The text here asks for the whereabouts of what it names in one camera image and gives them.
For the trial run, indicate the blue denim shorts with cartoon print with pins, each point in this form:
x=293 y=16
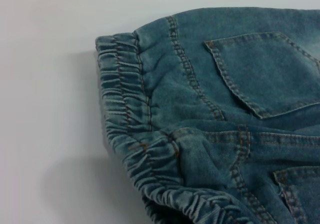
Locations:
x=212 y=109

